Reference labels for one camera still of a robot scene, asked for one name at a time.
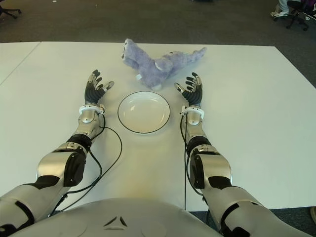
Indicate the robot left hand black silver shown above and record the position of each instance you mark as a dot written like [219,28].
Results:
[92,95]

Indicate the robot right hand black silver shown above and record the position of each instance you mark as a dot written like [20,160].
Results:
[195,96]

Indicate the purple plush bunny doll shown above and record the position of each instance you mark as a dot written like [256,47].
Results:
[148,69]

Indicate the robot left arm silver black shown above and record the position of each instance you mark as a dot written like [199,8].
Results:
[54,163]

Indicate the robot right arm silver black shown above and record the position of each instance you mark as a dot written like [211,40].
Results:
[214,163]

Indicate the white plate black rim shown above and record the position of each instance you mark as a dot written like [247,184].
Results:
[143,116]

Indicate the black office chair base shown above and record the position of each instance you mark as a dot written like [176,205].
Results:
[296,21]
[10,11]

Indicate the person foot white sneaker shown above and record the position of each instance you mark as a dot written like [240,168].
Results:
[279,13]

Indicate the silver robot torso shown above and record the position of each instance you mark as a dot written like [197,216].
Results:
[116,217]

